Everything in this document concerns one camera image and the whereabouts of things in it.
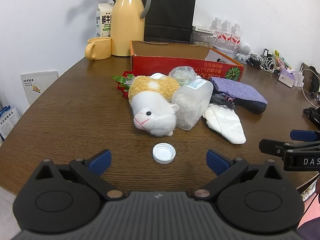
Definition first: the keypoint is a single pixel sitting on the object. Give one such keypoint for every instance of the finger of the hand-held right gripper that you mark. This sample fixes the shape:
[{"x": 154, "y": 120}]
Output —
[
  {"x": 303, "y": 135},
  {"x": 273, "y": 147}
]

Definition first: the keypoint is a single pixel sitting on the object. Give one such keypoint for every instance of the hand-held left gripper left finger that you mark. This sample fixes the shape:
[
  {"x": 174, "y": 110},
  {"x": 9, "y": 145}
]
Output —
[{"x": 100, "y": 161}]

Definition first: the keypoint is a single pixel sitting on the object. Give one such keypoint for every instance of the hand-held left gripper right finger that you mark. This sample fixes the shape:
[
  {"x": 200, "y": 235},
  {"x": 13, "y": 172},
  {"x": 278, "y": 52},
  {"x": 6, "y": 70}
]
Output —
[{"x": 217, "y": 162}]

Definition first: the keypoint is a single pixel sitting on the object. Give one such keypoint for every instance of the white cloth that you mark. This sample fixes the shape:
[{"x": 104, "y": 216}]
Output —
[{"x": 225, "y": 122}]

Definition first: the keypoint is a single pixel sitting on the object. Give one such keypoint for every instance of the dark blue pouch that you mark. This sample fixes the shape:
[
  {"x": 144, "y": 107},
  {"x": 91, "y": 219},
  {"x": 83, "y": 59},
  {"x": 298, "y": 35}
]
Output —
[{"x": 252, "y": 108}]

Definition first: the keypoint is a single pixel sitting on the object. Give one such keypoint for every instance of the white plastic lid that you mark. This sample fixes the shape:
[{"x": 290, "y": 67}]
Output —
[{"x": 164, "y": 153}]

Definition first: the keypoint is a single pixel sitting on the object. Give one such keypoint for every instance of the clear plastic jar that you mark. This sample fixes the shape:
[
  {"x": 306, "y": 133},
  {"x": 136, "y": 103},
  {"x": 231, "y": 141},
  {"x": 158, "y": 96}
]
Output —
[{"x": 192, "y": 100}]

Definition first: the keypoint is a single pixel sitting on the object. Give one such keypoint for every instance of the purple cloth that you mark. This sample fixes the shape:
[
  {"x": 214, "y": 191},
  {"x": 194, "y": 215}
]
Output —
[{"x": 235, "y": 87}]

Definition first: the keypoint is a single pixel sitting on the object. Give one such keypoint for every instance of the white and yellow plush alpaca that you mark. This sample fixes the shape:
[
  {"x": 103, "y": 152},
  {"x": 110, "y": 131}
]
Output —
[{"x": 155, "y": 110}]

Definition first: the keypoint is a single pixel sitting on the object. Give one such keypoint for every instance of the clear round plastic container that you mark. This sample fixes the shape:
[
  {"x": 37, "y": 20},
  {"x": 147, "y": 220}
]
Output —
[{"x": 182, "y": 73}]

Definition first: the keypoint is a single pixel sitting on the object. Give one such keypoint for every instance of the red cardboard box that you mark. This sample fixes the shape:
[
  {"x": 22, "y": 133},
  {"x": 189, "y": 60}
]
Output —
[{"x": 160, "y": 65}]

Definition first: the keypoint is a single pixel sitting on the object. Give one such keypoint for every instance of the black gadget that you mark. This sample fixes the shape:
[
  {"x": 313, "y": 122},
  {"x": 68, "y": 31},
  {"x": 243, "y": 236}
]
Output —
[{"x": 312, "y": 116}]

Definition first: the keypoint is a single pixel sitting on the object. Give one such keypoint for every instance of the brown cardboard piece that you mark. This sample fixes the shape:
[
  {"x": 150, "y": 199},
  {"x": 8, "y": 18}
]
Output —
[{"x": 310, "y": 80}]

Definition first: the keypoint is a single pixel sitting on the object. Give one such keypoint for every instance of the white small gadget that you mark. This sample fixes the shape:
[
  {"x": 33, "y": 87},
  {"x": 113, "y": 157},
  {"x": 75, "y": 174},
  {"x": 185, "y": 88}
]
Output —
[{"x": 300, "y": 78}]

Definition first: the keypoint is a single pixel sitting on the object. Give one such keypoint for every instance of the purple small box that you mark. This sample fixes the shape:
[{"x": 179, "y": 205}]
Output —
[{"x": 286, "y": 77}]

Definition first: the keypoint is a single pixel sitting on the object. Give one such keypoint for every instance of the yellow green packet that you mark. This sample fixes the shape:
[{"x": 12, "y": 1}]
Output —
[{"x": 281, "y": 60}]

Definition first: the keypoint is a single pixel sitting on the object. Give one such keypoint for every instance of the black charger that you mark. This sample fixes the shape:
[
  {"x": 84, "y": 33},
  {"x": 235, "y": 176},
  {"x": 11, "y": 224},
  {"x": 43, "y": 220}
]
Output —
[{"x": 267, "y": 53}]

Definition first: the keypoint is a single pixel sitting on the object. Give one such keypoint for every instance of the blue and white packets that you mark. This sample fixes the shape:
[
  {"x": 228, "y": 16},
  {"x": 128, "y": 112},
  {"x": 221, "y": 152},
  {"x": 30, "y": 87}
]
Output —
[{"x": 8, "y": 120}]

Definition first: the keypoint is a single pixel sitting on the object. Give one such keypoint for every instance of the white paper box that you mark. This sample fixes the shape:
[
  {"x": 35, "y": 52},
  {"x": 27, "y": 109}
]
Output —
[{"x": 37, "y": 80}]

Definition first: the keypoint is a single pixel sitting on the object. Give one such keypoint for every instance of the white robot figure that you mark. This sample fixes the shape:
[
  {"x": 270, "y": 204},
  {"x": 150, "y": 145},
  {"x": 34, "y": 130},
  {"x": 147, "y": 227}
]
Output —
[{"x": 244, "y": 48}]

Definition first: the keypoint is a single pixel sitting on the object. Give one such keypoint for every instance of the yellow mug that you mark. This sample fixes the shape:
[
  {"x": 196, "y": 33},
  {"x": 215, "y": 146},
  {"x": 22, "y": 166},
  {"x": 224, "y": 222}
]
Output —
[{"x": 100, "y": 48}]

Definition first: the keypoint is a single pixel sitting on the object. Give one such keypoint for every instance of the clear container of seeds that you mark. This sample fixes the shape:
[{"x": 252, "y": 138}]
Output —
[{"x": 202, "y": 41}]

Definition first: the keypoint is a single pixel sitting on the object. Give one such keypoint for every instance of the white flat box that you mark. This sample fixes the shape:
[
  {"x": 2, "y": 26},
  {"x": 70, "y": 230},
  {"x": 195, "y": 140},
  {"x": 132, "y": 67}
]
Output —
[{"x": 202, "y": 28}]

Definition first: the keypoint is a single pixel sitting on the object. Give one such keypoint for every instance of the white milk carton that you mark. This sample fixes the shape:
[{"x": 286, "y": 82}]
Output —
[{"x": 103, "y": 22}]

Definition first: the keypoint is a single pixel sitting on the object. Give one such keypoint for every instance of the yellow thermos jug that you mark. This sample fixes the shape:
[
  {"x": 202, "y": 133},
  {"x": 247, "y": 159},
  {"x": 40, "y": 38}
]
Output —
[{"x": 127, "y": 25}]

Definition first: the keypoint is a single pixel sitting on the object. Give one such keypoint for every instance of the black paper bag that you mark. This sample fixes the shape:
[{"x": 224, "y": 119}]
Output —
[{"x": 170, "y": 12}]

